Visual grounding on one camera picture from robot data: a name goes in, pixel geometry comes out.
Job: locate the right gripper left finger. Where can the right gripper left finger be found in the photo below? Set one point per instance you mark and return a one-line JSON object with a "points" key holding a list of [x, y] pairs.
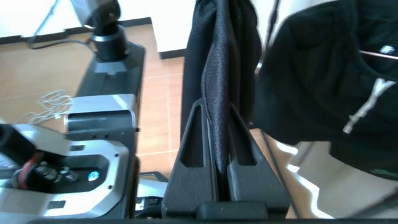
{"points": [[186, 186]]}

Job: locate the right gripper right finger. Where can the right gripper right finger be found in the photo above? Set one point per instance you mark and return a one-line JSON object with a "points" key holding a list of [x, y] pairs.
{"points": [[261, 189]]}

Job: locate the black garment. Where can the black garment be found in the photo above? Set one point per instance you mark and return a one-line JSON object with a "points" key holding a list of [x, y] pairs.
{"points": [[217, 77]]}

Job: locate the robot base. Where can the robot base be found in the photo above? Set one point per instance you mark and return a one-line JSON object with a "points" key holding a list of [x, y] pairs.
{"points": [[93, 155]]}

